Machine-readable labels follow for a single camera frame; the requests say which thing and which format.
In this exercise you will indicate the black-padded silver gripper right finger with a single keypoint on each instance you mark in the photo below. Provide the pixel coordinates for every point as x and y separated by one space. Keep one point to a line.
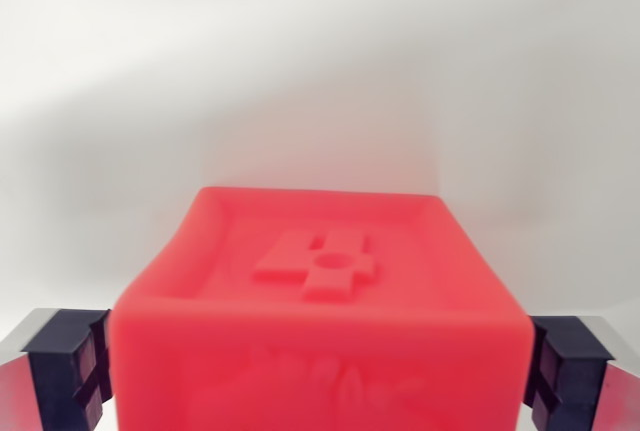
575 371

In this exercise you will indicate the black-padded silver gripper left finger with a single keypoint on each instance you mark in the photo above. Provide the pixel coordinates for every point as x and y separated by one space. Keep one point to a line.
55 366

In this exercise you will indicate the red embossed cube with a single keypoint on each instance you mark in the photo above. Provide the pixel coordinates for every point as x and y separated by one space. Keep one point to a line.
320 341

